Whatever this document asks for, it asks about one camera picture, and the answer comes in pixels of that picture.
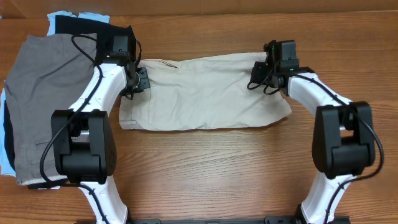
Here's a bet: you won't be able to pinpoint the beige shorts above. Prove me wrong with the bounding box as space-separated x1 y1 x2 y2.
119 53 292 131

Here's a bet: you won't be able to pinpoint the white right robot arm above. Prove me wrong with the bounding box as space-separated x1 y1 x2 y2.
247 40 383 223

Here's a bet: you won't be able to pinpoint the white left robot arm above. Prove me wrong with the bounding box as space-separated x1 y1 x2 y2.
39 35 150 224

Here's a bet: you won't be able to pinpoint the black garment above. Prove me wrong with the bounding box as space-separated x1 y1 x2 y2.
2 14 136 190

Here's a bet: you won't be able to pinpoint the grey shorts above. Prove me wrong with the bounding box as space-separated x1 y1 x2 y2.
4 33 100 186

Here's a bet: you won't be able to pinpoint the light blue garment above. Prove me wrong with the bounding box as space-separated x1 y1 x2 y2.
1 11 110 177

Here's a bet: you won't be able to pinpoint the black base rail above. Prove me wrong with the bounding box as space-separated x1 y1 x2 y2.
74 215 351 224

